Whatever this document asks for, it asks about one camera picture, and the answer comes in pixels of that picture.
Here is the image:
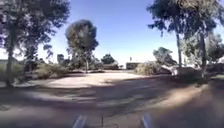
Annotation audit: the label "small distant tree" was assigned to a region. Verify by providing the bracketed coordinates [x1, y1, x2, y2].
[100, 53, 116, 66]

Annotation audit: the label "low building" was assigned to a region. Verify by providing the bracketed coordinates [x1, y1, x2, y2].
[125, 61, 142, 71]

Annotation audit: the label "pale concrete pavement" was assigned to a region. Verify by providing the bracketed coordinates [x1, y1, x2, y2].
[0, 71, 224, 128]

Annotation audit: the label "dry bush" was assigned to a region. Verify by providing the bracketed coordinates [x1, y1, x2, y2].
[134, 61, 162, 77]

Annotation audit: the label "round-crowned tree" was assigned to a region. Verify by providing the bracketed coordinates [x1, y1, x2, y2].
[64, 19, 100, 74]

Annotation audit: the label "low spreading tree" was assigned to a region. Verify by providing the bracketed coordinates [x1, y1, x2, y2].
[152, 46, 178, 67]

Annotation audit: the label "dry bushes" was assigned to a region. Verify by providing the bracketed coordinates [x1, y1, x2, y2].
[33, 63, 71, 80]

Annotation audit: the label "robot's own part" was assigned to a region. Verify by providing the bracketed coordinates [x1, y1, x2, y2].
[72, 115, 88, 128]
[141, 113, 154, 128]

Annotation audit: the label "group of tall trees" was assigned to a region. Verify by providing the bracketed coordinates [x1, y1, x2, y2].
[146, 0, 224, 80]

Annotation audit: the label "large dark tree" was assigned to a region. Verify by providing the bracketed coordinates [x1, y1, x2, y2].
[0, 0, 71, 88]

